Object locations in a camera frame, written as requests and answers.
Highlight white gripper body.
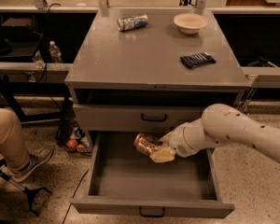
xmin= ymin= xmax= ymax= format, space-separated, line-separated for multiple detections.
xmin=161 ymin=123 xmax=190 ymax=157

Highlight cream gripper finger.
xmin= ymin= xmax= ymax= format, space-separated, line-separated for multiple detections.
xmin=150 ymin=147 xmax=175 ymax=163

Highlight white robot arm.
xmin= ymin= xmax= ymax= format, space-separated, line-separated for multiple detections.
xmin=149 ymin=104 xmax=280 ymax=163

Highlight open grey lower drawer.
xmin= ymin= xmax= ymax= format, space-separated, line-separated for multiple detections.
xmin=72 ymin=133 xmax=234 ymax=218

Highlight grey drawer cabinet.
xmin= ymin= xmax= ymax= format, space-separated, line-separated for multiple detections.
xmin=64 ymin=8 xmax=251 ymax=151

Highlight closed grey upper drawer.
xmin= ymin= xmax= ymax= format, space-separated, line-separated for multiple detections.
xmin=74 ymin=105 xmax=204 ymax=133

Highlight dark blue snack bar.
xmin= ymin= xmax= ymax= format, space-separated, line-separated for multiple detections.
xmin=180 ymin=52 xmax=216 ymax=69

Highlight basket of fruit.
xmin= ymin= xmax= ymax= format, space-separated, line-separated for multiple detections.
xmin=65 ymin=127 xmax=92 ymax=155

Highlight white paper bowl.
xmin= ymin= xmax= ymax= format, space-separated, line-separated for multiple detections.
xmin=174 ymin=13 xmax=208 ymax=35

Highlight grey sneaker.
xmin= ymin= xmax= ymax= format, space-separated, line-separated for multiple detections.
xmin=11 ymin=147 xmax=53 ymax=182

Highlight black tripod stand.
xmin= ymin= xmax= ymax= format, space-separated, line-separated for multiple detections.
xmin=0 ymin=159 xmax=51 ymax=217

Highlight clear plastic water bottle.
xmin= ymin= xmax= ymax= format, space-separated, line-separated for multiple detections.
xmin=49 ymin=41 xmax=63 ymax=63

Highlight person's leg in khaki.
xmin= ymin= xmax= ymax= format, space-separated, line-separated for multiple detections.
xmin=0 ymin=108 xmax=30 ymax=172

